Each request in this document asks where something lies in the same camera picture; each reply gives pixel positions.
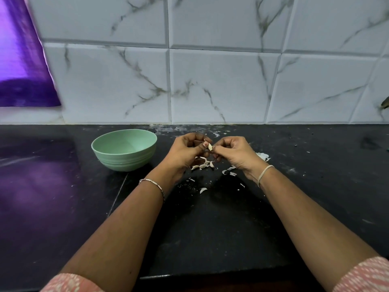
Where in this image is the person's left forearm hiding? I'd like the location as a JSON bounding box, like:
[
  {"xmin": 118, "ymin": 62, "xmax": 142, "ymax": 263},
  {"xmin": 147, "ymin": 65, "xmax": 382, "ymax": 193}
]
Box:
[{"xmin": 60, "ymin": 173, "xmax": 177, "ymax": 286}]

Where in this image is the pink patterned left sleeve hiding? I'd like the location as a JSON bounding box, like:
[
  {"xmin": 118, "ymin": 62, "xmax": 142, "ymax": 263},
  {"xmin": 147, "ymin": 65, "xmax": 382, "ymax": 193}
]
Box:
[{"xmin": 39, "ymin": 273, "xmax": 105, "ymax": 292}]

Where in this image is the silver wrist bracelet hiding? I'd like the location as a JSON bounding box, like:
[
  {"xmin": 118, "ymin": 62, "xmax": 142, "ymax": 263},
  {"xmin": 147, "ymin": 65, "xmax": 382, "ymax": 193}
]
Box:
[
  {"xmin": 256, "ymin": 165, "xmax": 276, "ymax": 189},
  {"xmin": 139, "ymin": 178, "xmax": 166, "ymax": 201}
]

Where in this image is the mint green bowl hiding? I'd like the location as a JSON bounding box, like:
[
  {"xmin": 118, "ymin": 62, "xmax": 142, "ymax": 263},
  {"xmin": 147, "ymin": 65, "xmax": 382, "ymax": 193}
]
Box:
[{"xmin": 91, "ymin": 129, "xmax": 158, "ymax": 173}]

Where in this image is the pink patterned right sleeve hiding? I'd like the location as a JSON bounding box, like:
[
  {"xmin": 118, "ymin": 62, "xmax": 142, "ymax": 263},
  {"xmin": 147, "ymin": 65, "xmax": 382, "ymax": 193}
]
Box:
[{"xmin": 332, "ymin": 256, "xmax": 389, "ymax": 292}]

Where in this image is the person's right forearm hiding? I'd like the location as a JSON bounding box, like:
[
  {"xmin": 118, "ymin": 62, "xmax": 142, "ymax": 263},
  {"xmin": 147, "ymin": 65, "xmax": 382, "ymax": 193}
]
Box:
[{"xmin": 258, "ymin": 170, "xmax": 380, "ymax": 288}]

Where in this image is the purple cloth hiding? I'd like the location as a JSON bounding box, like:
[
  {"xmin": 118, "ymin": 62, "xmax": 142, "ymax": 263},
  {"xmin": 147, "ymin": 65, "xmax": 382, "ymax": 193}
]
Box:
[{"xmin": 0, "ymin": 0, "xmax": 62, "ymax": 107}]

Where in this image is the garlic clove cluster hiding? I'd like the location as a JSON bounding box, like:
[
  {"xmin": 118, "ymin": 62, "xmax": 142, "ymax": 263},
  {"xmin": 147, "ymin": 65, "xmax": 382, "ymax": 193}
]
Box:
[{"xmin": 190, "ymin": 157, "xmax": 238, "ymax": 178}]

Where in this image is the person's left hand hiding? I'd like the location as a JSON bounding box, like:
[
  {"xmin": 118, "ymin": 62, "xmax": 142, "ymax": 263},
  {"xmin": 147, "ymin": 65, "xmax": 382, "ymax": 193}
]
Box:
[{"xmin": 162, "ymin": 132, "xmax": 214, "ymax": 176}]

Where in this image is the silver left wrist bracelet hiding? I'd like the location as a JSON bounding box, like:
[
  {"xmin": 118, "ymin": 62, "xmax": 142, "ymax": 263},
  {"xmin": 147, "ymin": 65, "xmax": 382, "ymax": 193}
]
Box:
[{"xmin": 139, "ymin": 178, "xmax": 166, "ymax": 201}]

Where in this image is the silver right wrist bracelet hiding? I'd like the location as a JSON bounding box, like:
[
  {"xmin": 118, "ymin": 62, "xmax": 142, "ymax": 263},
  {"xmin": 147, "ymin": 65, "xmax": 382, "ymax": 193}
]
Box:
[{"xmin": 256, "ymin": 165, "xmax": 276, "ymax": 189}]

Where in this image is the person's right hand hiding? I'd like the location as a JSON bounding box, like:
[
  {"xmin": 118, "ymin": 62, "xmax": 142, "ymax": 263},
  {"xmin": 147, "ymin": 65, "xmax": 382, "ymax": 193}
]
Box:
[{"xmin": 212, "ymin": 136, "xmax": 271, "ymax": 181}]

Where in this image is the pink patterned sleeve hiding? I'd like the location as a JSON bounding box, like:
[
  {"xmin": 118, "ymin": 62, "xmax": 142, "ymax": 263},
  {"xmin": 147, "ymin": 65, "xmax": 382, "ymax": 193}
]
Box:
[
  {"xmin": 39, "ymin": 273, "xmax": 105, "ymax": 292},
  {"xmin": 332, "ymin": 256, "xmax": 389, "ymax": 292}
]

